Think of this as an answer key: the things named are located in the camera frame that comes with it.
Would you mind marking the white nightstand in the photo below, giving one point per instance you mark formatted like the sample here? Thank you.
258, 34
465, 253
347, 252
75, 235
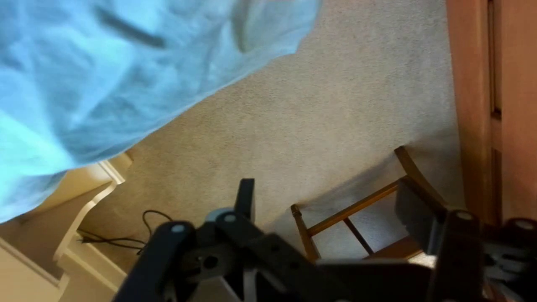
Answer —
33, 268

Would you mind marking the light wooden slatted chair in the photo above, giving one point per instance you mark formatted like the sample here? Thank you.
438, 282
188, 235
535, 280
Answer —
357, 206

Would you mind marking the blue cloth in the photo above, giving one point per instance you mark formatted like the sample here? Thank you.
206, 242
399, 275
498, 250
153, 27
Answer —
111, 84

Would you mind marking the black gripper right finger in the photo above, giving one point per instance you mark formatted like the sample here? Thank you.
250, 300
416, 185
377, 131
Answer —
463, 257

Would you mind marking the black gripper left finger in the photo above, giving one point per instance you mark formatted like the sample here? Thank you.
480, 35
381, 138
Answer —
168, 252

